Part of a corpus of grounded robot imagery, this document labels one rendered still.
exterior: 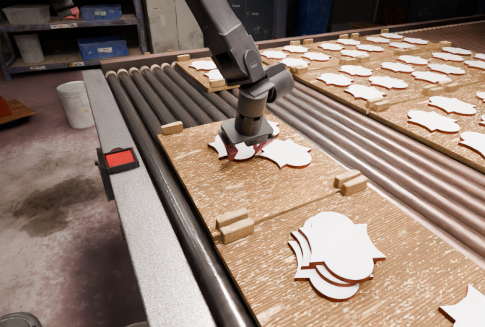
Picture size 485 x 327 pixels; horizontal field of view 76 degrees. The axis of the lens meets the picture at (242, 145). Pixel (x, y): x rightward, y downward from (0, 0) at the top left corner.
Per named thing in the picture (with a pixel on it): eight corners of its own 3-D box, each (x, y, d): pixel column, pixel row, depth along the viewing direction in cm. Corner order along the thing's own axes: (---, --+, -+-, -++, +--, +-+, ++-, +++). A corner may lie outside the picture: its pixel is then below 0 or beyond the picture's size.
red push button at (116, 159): (110, 172, 73) (108, 167, 73) (106, 159, 78) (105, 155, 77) (136, 165, 76) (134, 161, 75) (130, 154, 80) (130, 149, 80)
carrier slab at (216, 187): (213, 243, 55) (213, 237, 54) (157, 139, 86) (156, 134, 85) (362, 187, 68) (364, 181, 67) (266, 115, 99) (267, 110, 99)
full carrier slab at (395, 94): (365, 115, 100) (368, 102, 98) (291, 77, 131) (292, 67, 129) (436, 96, 113) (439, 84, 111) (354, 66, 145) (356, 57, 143)
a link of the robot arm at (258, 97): (233, 83, 59) (255, 99, 57) (258, 70, 63) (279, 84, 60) (230, 110, 64) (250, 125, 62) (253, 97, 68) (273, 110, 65)
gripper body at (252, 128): (219, 128, 69) (221, 103, 64) (259, 117, 73) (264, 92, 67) (232, 149, 66) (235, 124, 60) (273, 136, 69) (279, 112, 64)
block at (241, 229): (224, 246, 52) (223, 234, 51) (219, 238, 53) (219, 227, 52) (255, 234, 54) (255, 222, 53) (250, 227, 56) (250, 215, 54)
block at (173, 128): (162, 136, 84) (161, 127, 83) (161, 133, 86) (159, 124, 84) (183, 131, 87) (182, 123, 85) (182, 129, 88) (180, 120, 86)
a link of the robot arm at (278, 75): (215, 60, 62) (242, 53, 55) (255, 42, 68) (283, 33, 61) (237, 115, 66) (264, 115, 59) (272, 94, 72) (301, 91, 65)
